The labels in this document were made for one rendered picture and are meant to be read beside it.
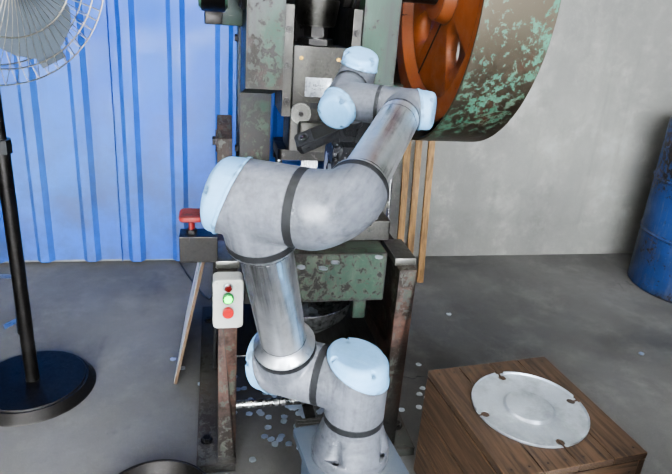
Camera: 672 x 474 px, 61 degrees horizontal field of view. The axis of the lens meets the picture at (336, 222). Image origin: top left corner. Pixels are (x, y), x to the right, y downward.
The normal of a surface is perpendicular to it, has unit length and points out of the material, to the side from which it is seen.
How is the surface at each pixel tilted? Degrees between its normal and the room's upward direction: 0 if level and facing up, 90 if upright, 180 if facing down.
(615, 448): 0
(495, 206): 90
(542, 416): 0
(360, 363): 7
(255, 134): 90
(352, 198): 63
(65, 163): 90
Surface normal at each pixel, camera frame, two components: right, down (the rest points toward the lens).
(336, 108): -0.31, 0.63
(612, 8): 0.19, 0.36
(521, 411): 0.07, -0.93
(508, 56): 0.16, 0.65
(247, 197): -0.26, -0.06
